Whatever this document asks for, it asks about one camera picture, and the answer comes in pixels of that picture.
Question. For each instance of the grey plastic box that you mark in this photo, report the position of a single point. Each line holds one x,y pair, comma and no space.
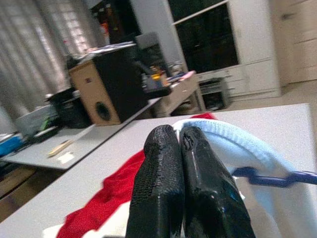
32,121

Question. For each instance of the grey monitor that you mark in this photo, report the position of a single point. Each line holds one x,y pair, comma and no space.
148,43

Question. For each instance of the grey sheer curtain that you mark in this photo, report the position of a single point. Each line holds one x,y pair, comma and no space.
29,49

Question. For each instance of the wooden black speaker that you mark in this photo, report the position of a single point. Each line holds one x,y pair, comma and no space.
99,86

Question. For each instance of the red garment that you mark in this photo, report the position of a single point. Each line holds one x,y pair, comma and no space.
111,193

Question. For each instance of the wooden ruler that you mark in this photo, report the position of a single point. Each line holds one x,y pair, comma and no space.
59,148

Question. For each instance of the black storage box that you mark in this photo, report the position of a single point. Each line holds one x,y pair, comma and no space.
71,111

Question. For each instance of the black desk tray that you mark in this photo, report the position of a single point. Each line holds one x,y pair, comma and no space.
158,93

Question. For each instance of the white drawer cabinet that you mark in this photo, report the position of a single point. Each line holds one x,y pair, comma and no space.
257,49

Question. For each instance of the blue plastic hanger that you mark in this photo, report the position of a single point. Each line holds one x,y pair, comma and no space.
267,180

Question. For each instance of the blue plastic container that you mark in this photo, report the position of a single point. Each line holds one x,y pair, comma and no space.
10,147

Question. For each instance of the dark window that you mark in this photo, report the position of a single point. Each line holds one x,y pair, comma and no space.
205,49

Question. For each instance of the pink item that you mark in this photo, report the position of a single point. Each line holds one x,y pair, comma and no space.
189,75

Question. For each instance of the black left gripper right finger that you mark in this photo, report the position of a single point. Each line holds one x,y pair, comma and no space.
210,198

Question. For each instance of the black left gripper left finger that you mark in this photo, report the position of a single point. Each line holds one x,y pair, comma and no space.
158,173

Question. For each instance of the light wooden wardrobe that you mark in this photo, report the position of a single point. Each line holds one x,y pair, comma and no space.
302,49

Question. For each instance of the white shirt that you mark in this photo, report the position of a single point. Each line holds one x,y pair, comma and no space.
247,146

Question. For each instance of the beige wooden desk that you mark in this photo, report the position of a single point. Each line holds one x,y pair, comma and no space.
178,96

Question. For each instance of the white paper slip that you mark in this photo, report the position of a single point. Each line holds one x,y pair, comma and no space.
66,158

